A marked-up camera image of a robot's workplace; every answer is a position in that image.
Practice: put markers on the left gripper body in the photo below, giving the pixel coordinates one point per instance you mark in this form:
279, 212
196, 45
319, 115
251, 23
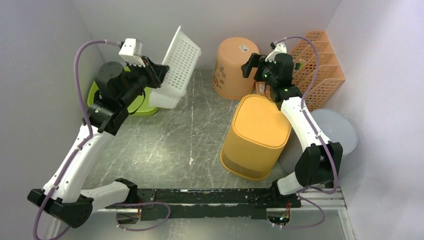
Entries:
141, 73

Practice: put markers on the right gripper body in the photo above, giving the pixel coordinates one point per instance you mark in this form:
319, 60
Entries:
264, 72

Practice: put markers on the white perforated basket tray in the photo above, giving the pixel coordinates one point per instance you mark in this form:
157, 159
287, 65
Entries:
181, 58

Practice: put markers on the green plastic basin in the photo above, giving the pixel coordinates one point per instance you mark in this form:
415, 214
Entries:
145, 107

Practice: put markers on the peach capybara plastic bucket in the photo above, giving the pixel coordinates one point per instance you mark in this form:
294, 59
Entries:
228, 80

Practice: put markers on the yellow slotted waste basket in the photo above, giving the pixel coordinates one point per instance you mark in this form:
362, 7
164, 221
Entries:
257, 135

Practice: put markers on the grey plastic bucket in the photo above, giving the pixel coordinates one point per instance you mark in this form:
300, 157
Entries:
333, 124

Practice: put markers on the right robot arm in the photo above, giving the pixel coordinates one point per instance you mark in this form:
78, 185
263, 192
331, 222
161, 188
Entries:
321, 158

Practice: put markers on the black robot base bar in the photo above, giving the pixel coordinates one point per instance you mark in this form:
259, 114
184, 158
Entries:
211, 203

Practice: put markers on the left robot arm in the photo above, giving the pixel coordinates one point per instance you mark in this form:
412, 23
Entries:
63, 196

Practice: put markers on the peach plastic desk organizer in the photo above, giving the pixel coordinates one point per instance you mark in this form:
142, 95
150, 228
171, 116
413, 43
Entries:
329, 76

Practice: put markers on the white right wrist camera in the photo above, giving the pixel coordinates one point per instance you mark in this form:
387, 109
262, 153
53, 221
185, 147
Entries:
277, 48

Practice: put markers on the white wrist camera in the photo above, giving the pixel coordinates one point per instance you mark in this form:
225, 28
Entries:
131, 52
277, 48

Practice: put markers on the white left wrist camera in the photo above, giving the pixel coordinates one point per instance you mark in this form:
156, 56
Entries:
131, 52

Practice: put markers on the aluminium rail frame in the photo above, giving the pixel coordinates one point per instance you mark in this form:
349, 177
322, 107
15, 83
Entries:
132, 204

